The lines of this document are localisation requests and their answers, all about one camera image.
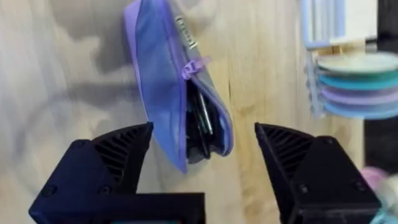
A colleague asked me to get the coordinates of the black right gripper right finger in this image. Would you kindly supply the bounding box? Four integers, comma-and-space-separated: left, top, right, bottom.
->
254, 122, 382, 224

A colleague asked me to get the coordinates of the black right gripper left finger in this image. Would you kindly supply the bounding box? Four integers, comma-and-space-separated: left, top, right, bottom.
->
28, 121, 154, 224

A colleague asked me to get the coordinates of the purple soft zip bag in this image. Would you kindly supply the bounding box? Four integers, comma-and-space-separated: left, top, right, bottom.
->
123, 0, 234, 174

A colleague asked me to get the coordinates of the pink round object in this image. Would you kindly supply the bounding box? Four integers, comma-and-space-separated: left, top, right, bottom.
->
359, 166, 389, 191

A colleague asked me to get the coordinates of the pale blue dish rack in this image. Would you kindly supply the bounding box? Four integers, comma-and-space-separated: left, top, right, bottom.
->
303, 51, 326, 119

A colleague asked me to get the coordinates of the stack of coloured plates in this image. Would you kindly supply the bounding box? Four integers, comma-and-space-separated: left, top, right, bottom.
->
315, 51, 398, 121

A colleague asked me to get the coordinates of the white and blue box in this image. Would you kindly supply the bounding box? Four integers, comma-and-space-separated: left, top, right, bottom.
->
299, 0, 379, 50

